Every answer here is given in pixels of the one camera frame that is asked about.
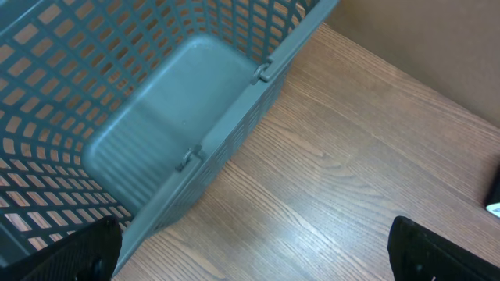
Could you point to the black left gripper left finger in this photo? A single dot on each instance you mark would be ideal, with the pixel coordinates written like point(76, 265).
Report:
point(91, 253)

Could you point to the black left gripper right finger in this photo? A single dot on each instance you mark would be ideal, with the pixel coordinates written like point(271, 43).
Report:
point(416, 253)

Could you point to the white barcode scanner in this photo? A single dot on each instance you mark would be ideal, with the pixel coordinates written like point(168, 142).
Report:
point(491, 202)

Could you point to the grey plastic shopping basket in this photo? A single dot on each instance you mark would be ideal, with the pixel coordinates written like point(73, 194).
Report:
point(130, 109)

